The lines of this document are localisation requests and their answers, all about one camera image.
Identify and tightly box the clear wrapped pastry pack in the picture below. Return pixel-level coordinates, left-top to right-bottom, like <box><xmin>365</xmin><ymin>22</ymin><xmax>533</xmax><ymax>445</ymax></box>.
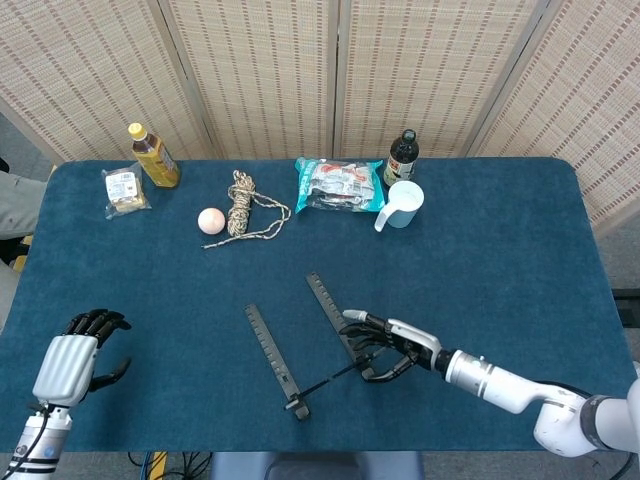
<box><xmin>101</xmin><ymin>162</ymin><xmax>153</xmax><ymax>221</ymax></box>

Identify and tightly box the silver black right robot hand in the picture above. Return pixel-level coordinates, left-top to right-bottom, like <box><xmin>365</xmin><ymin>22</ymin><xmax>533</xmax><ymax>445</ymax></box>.
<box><xmin>338</xmin><ymin>308</ymin><xmax>446</xmax><ymax>384</ymax></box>

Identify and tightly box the black metal rail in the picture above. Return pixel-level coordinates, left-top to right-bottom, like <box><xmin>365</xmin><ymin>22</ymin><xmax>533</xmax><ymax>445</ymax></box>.
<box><xmin>612</xmin><ymin>287</ymin><xmax>640</xmax><ymax>326</ymax></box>

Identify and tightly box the black folding stand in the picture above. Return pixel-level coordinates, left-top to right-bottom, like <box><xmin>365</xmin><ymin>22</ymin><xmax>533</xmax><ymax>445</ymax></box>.
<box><xmin>243</xmin><ymin>272</ymin><xmax>389</xmax><ymax>422</ymax></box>

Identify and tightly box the beige braided rope bundle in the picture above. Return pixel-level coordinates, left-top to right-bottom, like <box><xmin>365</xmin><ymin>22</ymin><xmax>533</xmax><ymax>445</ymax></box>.
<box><xmin>201</xmin><ymin>169</ymin><xmax>292</xmax><ymax>251</ymax></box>

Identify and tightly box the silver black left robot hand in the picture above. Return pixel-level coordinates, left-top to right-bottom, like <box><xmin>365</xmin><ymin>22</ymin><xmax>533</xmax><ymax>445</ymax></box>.
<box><xmin>32</xmin><ymin>308</ymin><xmax>133</xmax><ymax>405</ymax></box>

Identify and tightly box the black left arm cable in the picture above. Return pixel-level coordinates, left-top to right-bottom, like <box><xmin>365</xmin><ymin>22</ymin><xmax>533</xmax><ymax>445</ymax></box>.
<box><xmin>4</xmin><ymin>403</ymin><xmax>54</xmax><ymax>476</ymax></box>

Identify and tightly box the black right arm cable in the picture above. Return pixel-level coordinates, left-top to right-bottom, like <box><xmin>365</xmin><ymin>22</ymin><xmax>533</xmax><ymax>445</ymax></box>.
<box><xmin>607</xmin><ymin>449</ymin><xmax>635</xmax><ymax>480</ymax></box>

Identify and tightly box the blue tablecloth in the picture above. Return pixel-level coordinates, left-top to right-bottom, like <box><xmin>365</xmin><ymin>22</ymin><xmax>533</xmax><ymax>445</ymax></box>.
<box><xmin>0</xmin><ymin>157</ymin><xmax>631</xmax><ymax>454</ymax></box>

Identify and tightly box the teal snack bag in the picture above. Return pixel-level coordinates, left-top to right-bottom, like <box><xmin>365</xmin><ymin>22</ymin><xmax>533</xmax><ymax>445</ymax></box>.
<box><xmin>293</xmin><ymin>156</ymin><xmax>389</xmax><ymax>215</ymax></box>

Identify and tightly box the woven folding screen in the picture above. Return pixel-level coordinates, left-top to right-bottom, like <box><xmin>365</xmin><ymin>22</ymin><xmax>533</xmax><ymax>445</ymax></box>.
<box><xmin>0</xmin><ymin>0</ymin><xmax>640</xmax><ymax>236</ymax></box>

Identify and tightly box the yellow label tea bottle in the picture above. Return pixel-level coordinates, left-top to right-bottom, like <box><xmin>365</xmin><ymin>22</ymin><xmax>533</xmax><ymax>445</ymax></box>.
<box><xmin>127</xmin><ymin>122</ymin><xmax>182</xmax><ymax>190</ymax></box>

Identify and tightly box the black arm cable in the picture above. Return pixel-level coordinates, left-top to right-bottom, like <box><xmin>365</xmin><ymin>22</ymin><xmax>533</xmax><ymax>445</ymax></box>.
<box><xmin>4</xmin><ymin>403</ymin><xmax>54</xmax><ymax>476</ymax></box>
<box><xmin>607</xmin><ymin>449</ymin><xmax>635</xmax><ymax>480</ymax></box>

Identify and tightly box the dark bottle black cap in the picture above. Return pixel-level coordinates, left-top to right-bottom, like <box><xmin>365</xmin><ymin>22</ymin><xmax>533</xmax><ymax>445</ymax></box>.
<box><xmin>382</xmin><ymin>128</ymin><xmax>419</xmax><ymax>189</ymax></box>

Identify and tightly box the pale pink ball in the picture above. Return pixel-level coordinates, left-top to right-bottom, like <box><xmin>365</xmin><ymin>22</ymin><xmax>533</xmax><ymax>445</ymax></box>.
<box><xmin>197</xmin><ymin>206</ymin><xmax>227</xmax><ymax>235</ymax></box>

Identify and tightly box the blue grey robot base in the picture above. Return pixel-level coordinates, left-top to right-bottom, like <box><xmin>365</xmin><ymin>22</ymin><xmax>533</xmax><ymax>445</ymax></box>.
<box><xmin>209</xmin><ymin>451</ymin><xmax>425</xmax><ymax>480</ymax></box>

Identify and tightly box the person in grey clothing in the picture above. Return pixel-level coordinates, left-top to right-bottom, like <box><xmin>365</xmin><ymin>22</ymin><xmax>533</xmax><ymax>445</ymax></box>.
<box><xmin>0</xmin><ymin>169</ymin><xmax>49</xmax><ymax>240</ymax></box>

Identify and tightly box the light blue measuring cup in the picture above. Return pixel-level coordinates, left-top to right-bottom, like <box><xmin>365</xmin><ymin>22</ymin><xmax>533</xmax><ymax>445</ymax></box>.
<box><xmin>374</xmin><ymin>180</ymin><xmax>426</xmax><ymax>234</ymax></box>

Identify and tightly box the black floor cable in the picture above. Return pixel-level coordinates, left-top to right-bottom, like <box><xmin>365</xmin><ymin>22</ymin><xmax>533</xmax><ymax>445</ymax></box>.
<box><xmin>127</xmin><ymin>451</ymin><xmax>211</xmax><ymax>480</ymax></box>

